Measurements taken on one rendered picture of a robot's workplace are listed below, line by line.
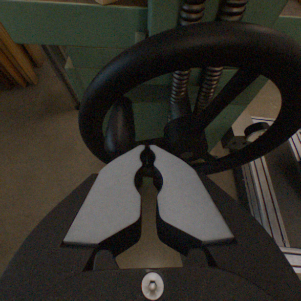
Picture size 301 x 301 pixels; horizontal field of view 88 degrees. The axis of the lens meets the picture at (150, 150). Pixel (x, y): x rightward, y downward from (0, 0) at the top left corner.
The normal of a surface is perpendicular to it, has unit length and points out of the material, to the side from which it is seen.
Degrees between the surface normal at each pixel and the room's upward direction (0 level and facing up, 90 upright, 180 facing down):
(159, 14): 90
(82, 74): 90
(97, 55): 90
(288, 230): 0
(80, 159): 0
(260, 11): 90
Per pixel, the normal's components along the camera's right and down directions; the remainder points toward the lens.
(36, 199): 0.05, -0.48
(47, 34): 0.02, 0.88
